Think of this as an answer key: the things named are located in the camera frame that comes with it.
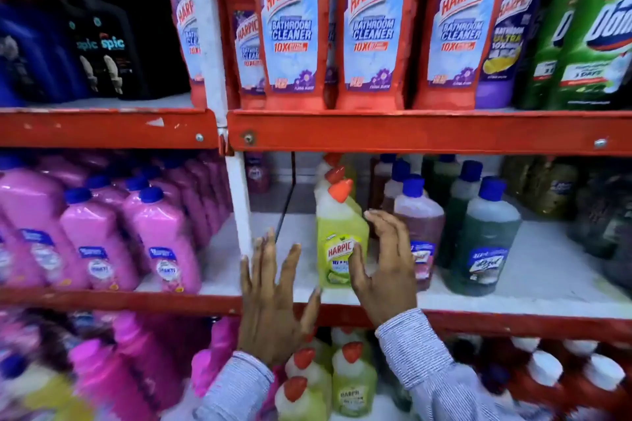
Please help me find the maroon blue-capped cleaner bottle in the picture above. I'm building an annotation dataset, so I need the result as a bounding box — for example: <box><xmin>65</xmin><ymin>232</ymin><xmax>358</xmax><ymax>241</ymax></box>
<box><xmin>381</xmin><ymin>160</ymin><xmax>411</xmax><ymax>214</ymax></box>
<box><xmin>393</xmin><ymin>174</ymin><xmax>446</xmax><ymax>292</ymax></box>
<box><xmin>370</xmin><ymin>153</ymin><xmax>398</xmax><ymax>212</ymax></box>

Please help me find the group of red white-capped bottles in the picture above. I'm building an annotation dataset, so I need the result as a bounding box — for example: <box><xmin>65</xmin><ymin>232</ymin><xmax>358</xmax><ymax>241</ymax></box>
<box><xmin>493</xmin><ymin>335</ymin><xmax>632</xmax><ymax>421</ymax></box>

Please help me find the red metal shelf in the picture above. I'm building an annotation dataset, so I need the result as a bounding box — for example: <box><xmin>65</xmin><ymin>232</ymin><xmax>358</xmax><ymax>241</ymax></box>
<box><xmin>0</xmin><ymin>0</ymin><xmax>632</xmax><ymax>421</ymax></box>

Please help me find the bright green cleaner bottle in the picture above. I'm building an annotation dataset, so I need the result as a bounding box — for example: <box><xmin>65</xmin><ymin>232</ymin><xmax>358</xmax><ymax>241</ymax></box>
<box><xmin>548</xmin><ymin>0</ymin><xmax>632</xmax><ymax>111</ymax></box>
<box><xmin>515</xmin><ymin>0</ymin><xmax>581</xmax><ymax>110</ymax></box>

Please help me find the person's right forearm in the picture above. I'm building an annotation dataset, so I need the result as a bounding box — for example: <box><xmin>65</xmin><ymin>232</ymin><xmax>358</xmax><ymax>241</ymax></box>
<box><xmin>375</xmin><ymin>309</ymin><xmax>524</xmax><ymax>421</ymax></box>

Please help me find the person's left hand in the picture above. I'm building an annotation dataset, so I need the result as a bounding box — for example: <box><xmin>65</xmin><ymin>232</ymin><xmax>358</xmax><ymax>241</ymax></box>
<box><xmin>238</xmin><ymin>230</ymin><xmax>323</xmax><ymax>370</ymax></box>

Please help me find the person's right hand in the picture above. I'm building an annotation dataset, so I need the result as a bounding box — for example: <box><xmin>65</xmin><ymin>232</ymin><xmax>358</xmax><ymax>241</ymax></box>
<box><xmin>348</xmin><ymin>209</ymin><xmax>419</xmax><ymax>329</ymax></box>

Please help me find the group of magenta bottles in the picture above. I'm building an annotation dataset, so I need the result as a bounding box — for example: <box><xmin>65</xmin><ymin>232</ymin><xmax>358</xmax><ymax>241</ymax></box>
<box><xmin>68</xmin><ymin>310</ymin><xmax>242</xmax><ymax>421</ymax></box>

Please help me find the person's left forearm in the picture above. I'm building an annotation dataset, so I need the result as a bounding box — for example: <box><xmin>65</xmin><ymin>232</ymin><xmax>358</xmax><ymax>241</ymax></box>
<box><xmin>195</xmin><ymin>351</ymin><xmax>275</xmax><ymax>421</ymax></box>

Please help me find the row of red bottles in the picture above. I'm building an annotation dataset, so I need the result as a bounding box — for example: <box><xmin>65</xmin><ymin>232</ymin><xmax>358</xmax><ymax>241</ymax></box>
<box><xmin>157</xmin><ymin>0</ymin><xmax>517</xmax><ymax>112</ymax></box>

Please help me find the yellow cleaner bottle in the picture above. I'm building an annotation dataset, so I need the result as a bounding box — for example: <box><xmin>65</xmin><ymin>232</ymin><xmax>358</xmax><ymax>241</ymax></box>
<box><xmin>0</xmin><ymin>354</ymin><xmax>95</xmax><ymax>421</ymax></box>

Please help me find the yellow-green cleaner bottle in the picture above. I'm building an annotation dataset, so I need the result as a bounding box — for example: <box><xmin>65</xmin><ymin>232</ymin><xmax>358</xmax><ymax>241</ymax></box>
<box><xmin>274</xmin><ymin>376</ymin><xmax>329</xmax><ymax>421</ymax></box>
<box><xmin>330</xmin><ymin>326</ymin><xmax>371</xmax><ymax>362</ymax></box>
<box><xmin>315</xmin><ymin>180</ymin><xmax>370</xmax><ymax>289</ymax></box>
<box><xmin>314</xmin><ymin>164</ymin><xmax>364</xmax><ymax>214</ymax></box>
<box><xmin>331</xmin><ymin>341</ymin><xmax>379</xmax><ymax>418</ymax></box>
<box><xmin>315</xmin><ymin>153</ymin><xmax>356</xmax><ymax>180</ymax></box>
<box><xmin>285</xmin><ymin>347</ymin><xmax>332</xmax><ymax>407</ymax></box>

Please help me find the group of pale pink bottles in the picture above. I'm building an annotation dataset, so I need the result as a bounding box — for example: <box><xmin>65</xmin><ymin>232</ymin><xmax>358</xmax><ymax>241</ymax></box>
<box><xmin>0</xmin><ymin>151</ymin><xmax>233</xmax><ymax>294</ymax></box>

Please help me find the green blue-capped cleaner bottle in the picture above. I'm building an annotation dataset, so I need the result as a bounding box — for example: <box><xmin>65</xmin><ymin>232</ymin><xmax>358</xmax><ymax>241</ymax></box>
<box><xmin>424</xmin><ymin>154</ymin><xmax>461</xmax><ymax>199</ymax></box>
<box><xmin>439</xmin><ymin>160</ymin><xmax>484</xmax><ymax>268</ymax></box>
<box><xmin>446</xmin><ymin>176</ymin><xmax>522</xmax><ymax>297</ymax></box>

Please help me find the purple Harpic ultra bottle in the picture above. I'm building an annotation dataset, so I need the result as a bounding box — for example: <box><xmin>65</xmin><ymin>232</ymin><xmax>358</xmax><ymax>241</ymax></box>
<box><xmin>475</xmin><ymin>0</ymin><xmax>559</xmax><ymax>110</ymax></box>

